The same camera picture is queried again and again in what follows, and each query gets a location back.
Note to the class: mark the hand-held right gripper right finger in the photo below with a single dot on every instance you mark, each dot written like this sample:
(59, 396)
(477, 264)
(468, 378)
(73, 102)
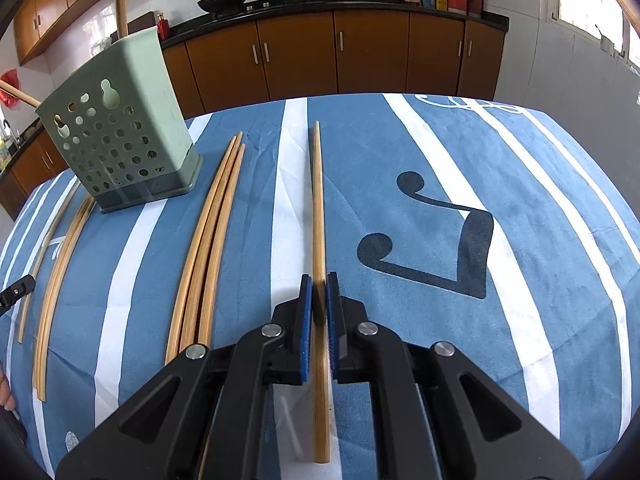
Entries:
(334, 330)

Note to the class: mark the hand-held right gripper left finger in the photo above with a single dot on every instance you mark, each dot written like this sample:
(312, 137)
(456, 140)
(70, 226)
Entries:
(305, 330)

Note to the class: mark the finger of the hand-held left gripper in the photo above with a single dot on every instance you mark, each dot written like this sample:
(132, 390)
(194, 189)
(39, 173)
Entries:
(15, 294)

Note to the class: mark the green perforated chopstick holder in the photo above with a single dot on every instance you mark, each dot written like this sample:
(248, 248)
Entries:
(150, 110)

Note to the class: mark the person's left hand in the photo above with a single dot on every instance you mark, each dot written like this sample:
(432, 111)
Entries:
(5, 387)

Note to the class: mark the sink faucet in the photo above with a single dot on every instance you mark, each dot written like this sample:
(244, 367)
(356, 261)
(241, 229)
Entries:
(6, 129)

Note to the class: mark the red hanging plastic bag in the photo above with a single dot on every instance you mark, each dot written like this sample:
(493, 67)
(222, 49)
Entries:
(10, 87)

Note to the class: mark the blue white striped tablecloth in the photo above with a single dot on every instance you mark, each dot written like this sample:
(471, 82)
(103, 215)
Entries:
(500, 185)

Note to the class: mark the brown wooden base cabinets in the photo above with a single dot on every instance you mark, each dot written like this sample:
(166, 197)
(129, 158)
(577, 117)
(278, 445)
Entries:
(300, 60)

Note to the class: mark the red bottle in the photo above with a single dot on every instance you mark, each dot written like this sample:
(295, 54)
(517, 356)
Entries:
(162, 27)

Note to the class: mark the dark cutting board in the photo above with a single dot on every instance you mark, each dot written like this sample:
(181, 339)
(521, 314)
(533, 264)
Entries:
(147, 19)

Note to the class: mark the gas stove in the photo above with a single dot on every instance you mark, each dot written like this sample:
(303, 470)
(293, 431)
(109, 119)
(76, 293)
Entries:
(257, 6)

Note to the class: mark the black kitchen countertop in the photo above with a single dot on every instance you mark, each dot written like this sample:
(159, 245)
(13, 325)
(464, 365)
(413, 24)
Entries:
(490, 19)

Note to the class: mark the brown wooden wall cabinets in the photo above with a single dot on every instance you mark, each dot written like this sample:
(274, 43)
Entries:
(55, 0)

